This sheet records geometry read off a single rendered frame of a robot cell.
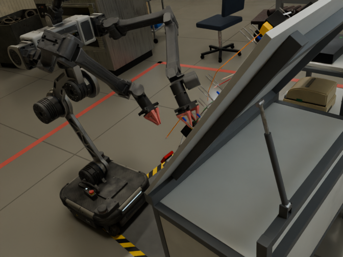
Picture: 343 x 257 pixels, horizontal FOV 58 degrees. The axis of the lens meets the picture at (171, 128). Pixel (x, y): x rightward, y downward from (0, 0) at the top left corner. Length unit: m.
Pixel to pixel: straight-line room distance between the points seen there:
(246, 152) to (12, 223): 2.10
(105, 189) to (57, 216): 0.55
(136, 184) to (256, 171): 1.14
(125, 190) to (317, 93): 1.54
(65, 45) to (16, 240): 1.96
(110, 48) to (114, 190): 2.87
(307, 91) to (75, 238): 2.01
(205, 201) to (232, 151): 0.39
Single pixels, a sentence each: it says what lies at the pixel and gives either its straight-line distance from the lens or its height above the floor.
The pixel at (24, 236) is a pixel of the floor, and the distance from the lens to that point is 2.87.
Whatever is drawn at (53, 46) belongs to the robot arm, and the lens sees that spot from 1.26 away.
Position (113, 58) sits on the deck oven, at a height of 0.31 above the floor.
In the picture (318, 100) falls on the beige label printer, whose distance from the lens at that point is 2.27.
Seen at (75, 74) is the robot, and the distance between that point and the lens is 1.93.
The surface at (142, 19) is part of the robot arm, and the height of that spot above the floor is 1.49.
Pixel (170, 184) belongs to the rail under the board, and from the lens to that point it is 1.53.
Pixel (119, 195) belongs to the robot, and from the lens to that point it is 2.44.
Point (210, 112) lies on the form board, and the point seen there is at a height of 1.45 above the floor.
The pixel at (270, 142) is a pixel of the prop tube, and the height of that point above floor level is 1.29.
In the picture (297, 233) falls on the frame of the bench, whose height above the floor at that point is 0.80.
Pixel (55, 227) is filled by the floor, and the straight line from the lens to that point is 2.79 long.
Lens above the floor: 1.90
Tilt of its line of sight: 33 degrees down
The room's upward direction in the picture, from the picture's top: 10 degrees counter-clockwise
